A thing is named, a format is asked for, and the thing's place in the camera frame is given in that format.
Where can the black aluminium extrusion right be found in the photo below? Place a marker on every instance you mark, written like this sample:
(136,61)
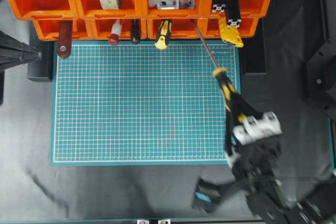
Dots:
(233,13)

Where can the orange lower bin with screwdrivers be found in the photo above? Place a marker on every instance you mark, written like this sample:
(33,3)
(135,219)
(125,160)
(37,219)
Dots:
(181,29)

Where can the black equipment right edge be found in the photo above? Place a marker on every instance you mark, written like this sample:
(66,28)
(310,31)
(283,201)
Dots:
(320,68)

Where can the brown wooden handle tool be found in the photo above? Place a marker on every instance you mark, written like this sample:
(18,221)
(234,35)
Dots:
(65,39)

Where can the dark brown handle tool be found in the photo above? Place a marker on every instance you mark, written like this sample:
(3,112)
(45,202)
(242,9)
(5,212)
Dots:
(135,32)

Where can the green cutting mat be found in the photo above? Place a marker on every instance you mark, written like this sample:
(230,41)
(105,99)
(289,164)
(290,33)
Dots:
(136,105)

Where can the orange lower bin far left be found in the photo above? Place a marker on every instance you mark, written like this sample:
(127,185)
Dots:
(48,30)

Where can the orange lower bin far right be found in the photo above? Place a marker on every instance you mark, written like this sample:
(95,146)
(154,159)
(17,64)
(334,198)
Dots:
(246,29)

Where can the yellow utility knife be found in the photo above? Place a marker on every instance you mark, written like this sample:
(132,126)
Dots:
(229,34)

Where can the yellow black screwdriver in bin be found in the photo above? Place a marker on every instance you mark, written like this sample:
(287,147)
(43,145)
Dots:
(163,34)

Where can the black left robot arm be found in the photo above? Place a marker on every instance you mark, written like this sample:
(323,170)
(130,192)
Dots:
(14,53)

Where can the orange upper bin with brackets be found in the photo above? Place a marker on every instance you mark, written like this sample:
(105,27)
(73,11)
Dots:
(202,10)

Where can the yellow black long screwdriver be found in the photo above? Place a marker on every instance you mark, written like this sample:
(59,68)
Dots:
(220,74)

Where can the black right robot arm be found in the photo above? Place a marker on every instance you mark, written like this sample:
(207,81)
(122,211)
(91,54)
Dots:
(252,155)

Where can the orange lower bin with handles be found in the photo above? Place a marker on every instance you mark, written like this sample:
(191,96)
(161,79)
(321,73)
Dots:
(101,28)

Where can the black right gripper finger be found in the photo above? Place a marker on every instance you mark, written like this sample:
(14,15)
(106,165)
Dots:
(230,123)
(240,109)

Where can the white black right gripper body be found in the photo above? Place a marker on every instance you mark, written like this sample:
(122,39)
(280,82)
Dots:
(252,130)

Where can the white and maroon handle tool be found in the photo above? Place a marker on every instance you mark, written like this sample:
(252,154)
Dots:
(115,32)

